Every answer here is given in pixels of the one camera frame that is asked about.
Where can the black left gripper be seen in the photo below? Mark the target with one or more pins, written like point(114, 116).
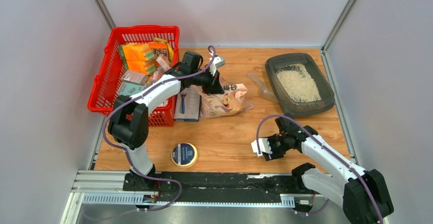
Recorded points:
point(213, 86)

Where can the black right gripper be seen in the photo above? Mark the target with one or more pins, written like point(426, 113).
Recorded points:
point(274, 155)

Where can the pink cat litter bag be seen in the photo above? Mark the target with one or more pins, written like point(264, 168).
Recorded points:
point(231, 102)

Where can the clear plastic scoop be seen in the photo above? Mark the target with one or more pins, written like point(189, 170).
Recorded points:
point(262, 89)

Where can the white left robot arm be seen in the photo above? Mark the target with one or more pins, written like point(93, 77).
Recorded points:
point(128, 123)

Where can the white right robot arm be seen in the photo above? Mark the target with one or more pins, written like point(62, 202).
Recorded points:
point(362, 194)

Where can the dark grey litter box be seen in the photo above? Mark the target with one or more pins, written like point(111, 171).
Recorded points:
point(298, 84)

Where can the grey pink box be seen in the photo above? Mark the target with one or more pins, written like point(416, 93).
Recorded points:
point(134, 77)

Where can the teal box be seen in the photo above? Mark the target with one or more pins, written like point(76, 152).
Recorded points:
point(129, 89)

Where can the razor blister pack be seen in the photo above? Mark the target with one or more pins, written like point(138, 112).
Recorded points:
point(188, 105)

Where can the white red wrapped pack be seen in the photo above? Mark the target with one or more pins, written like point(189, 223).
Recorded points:
point(164, 63)

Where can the yellow orange snack pack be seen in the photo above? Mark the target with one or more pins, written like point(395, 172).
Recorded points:
point(162, 47)

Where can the tape roll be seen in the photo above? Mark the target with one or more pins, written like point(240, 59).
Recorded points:
point(184, 155)

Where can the orange green sponge pack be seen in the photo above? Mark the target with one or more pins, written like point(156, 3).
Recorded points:
point(137, 52)

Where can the red plastic basket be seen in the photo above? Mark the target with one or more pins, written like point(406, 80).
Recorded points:
point(108, 80)

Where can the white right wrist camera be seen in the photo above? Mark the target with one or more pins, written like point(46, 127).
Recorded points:
point(261, 147)

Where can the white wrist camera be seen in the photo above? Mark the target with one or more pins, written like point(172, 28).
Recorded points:
point(261, 147)
point(216, 63)

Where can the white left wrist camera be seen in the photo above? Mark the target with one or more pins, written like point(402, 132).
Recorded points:
point(216, 63)

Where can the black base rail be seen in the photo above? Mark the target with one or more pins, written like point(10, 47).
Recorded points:
point(213, 187)

